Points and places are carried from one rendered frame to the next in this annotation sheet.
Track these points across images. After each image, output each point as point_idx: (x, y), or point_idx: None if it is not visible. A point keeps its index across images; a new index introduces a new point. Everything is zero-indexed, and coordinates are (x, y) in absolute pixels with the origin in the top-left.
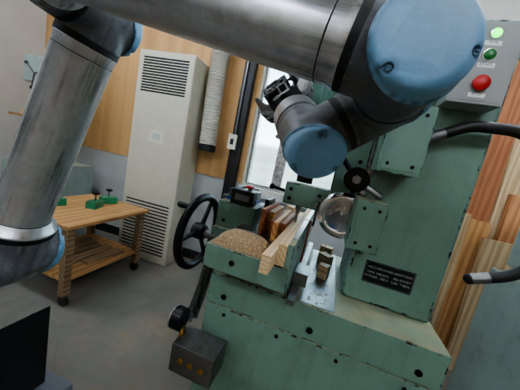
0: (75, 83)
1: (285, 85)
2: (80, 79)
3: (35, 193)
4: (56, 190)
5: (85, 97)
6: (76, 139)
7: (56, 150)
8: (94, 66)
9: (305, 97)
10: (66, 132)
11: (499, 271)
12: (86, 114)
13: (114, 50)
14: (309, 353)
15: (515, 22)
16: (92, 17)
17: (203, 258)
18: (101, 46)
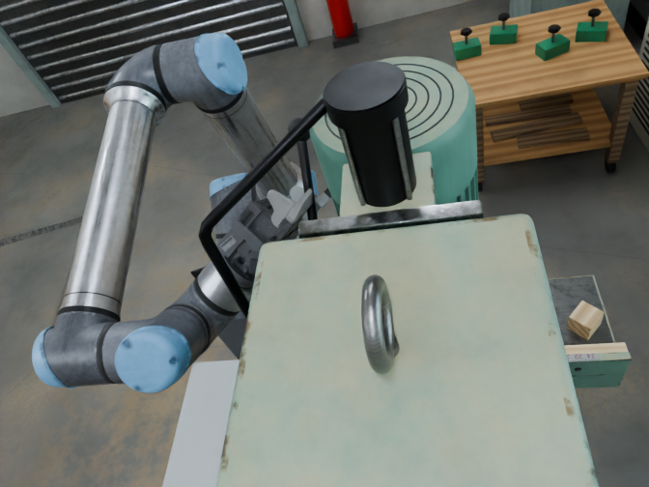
0: (218, 129)
1: (224, 236)
2: (218, 128)
3: (258, 182)
4: (270, 181)
5: (231, 136)
6: (252, 156)
7: (246, 163)
8: (216, 120)
9: (209, 272)
10: (241, 155)
11: None
12: (242, 143)
13: (218, 106)
14: None
15: (170, 457)
16: (184, 100)
17: None
18: (207, 109)
